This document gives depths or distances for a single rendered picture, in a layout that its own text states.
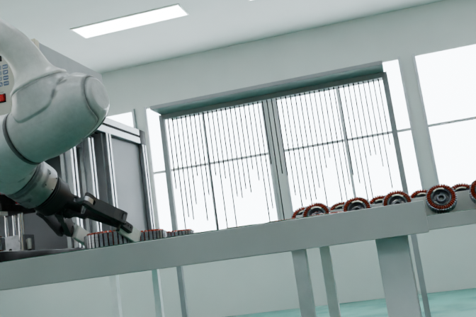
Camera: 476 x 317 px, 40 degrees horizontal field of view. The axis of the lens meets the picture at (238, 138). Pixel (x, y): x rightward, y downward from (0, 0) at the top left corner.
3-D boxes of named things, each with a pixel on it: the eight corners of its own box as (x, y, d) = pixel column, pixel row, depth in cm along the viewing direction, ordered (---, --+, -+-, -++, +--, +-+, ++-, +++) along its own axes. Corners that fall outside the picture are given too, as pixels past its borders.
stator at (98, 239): (115, 247, 128) (112, 228, 129) (74, 254, 134) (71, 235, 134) (150, 244, 138) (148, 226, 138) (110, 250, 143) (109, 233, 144)
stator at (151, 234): (176, 243, 156) (174, 227, 156) (152, 245, 145) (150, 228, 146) (136, 249, 160) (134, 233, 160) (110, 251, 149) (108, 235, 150)
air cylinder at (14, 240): (24, 256, 159) (23, 233, 160) (-3, 260, 161) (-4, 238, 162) (35, 255, 164) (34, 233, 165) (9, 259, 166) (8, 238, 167)
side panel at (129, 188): (117, 253, 168) (105, 132, 174) (107, 255, 169) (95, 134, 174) (158, 250, 195) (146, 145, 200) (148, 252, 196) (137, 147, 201)
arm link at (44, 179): (28, 191, 114) (52, 207, 118) (44, 148, 119) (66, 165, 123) (-6, 199, 119) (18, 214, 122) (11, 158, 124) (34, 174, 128)
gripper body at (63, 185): (20, 210, 123) (54, 233, 129) (52, 203, 118) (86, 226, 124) (32, 177, 127) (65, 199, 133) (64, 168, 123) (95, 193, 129)
